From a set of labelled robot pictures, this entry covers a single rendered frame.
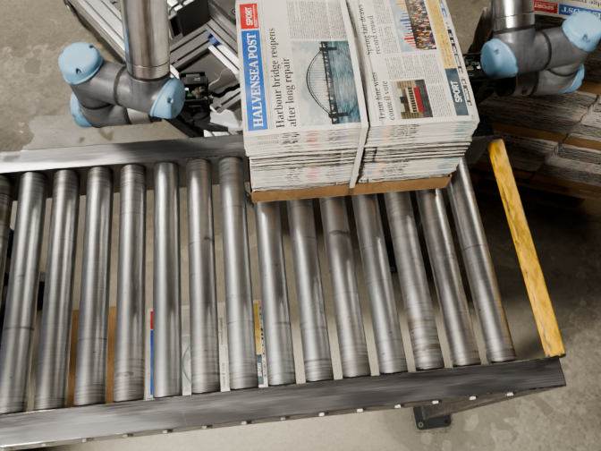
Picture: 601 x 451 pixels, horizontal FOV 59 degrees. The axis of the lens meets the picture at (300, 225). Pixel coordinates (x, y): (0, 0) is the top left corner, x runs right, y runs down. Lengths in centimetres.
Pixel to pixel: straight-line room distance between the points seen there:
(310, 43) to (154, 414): 66
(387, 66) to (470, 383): 55
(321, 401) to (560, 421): 112
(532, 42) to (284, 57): 48
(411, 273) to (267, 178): 31
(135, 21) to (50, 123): 136
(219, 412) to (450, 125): 59
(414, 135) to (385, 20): 22
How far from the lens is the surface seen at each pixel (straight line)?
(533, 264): 106
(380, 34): 97
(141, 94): 101
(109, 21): 218
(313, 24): 97
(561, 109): 166
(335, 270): 99
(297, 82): 88
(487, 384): 99
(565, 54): 118
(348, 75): 90
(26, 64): 248
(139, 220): 106
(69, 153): 116
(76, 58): 106
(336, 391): 94
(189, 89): 112
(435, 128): 88
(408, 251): 101
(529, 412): 189
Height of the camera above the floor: 173
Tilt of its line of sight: 67 degrees down
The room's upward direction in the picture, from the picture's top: 3 degrees clockwise
